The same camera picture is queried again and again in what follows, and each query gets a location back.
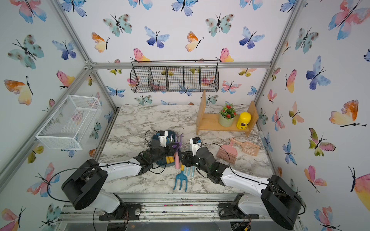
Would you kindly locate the white mesh wall basket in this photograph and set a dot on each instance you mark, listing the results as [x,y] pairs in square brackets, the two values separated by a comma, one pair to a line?
[70,125]

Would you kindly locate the teal fork yellow handle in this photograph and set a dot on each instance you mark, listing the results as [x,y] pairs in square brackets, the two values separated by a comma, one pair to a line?
[181,177]

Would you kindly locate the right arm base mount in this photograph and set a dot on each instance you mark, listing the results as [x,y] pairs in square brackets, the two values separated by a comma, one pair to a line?
[232,211]

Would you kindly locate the pink dustpan scoop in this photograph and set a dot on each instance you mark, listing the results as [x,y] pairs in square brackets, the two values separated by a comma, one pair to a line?
[247,147]

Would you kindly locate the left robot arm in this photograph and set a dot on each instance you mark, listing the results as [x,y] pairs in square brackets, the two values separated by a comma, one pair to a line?
[84,187]

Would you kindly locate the teal plastic storage box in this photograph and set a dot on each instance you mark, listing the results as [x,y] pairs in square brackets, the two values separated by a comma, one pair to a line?
[171,138]

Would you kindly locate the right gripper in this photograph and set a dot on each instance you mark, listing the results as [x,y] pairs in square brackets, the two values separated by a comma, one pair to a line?
[188,156]

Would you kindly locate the yellow plastic jar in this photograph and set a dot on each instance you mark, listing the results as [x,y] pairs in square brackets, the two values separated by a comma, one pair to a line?
[243,121]

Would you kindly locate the wooden shelf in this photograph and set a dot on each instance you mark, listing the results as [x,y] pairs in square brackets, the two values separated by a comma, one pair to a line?
[210,122]

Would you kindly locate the teal shovel yellow handle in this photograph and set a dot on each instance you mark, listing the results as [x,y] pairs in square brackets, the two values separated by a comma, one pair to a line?
[170,160]

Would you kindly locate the potted red flower plant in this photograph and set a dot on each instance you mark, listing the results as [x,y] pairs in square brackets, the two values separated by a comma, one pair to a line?
[227,115]

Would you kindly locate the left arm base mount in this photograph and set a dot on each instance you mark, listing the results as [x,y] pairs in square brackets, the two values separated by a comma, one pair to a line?
[126,212]

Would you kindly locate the light blue rake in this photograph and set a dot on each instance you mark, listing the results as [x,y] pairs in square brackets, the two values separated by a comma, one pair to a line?
[189,171]

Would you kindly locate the purple fork pink handle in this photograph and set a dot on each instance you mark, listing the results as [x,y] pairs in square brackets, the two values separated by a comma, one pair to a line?
[176,155]

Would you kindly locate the pink hand brush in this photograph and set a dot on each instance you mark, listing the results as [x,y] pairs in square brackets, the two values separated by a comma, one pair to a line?
[227,153]

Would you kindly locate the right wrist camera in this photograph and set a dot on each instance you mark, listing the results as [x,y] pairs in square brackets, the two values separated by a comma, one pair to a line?
[195,143]

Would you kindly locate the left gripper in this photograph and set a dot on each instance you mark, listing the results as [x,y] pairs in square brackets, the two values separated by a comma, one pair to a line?
[171,150]

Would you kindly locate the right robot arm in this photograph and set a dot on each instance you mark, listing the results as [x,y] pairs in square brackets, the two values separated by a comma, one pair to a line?
[279,201]

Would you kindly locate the black wire wall basket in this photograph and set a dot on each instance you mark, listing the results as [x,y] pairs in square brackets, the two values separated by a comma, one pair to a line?
[182,76]

